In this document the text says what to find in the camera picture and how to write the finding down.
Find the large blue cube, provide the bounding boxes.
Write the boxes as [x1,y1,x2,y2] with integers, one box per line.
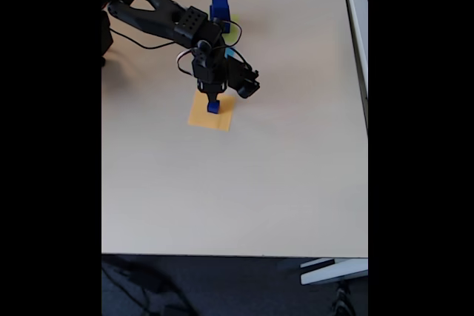
[208,4,233,35]

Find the medium blue cube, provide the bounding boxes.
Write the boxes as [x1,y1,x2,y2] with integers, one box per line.
[211,0,229,23]

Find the orange paper square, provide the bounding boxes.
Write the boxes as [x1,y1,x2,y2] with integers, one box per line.
[187,90,237,132]

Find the green paper square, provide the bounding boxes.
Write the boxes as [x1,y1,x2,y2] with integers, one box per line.
[221,14,241,46]

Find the black stand leg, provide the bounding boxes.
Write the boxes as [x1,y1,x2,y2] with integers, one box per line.
[331,280,356,316]

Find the black camera box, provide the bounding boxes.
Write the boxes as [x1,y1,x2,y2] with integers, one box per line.
[226,55,261,100]

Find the black wire loop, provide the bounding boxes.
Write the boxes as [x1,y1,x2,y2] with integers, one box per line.
[210,16,256,73]

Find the black floor cable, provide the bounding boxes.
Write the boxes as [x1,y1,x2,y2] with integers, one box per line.
[101,258,193,316]

